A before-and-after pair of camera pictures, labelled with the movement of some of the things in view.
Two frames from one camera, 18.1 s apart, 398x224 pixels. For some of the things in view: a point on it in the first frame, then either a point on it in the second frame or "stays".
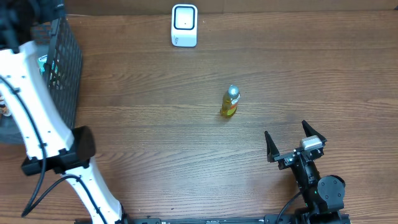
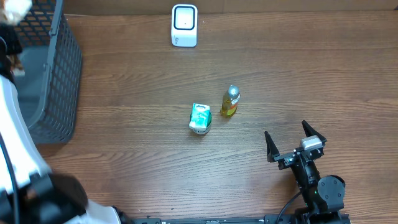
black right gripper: [286, 158] stays
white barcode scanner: [185, 25] stays
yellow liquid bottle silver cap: [233, 91] stays
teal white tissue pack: [43, 60] to [200, 114]
